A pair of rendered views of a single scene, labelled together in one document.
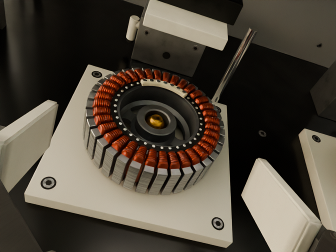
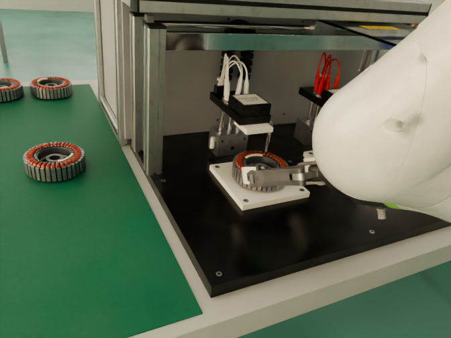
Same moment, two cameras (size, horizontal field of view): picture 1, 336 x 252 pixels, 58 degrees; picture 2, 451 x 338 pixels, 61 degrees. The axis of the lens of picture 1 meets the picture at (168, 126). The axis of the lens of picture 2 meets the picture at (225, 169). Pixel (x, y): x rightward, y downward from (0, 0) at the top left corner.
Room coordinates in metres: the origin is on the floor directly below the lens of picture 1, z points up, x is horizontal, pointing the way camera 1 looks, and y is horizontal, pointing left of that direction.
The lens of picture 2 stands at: (-0.44, 0.29, 1.18)
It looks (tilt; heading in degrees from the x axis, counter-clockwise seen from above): 30 degrees down; 342
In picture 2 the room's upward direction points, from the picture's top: 7 degrees clockwise
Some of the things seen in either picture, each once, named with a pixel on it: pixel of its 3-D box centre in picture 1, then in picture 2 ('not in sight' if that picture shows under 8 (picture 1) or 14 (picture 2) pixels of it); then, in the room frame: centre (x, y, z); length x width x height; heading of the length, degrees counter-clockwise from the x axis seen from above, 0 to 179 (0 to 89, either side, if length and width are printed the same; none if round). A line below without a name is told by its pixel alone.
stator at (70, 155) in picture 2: not in sight; (55, 160); (0.29, 0.40, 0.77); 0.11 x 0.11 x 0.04
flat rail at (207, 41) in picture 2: not in sight; (303, 41); (0.29, -0.09, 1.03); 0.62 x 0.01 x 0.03; 101
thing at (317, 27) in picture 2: not in sight; (319, 25); (0.38, -0.17, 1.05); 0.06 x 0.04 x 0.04; 101
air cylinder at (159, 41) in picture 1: (170, 37); (227, 139); (0.31, 0.04, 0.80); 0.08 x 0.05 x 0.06; 101
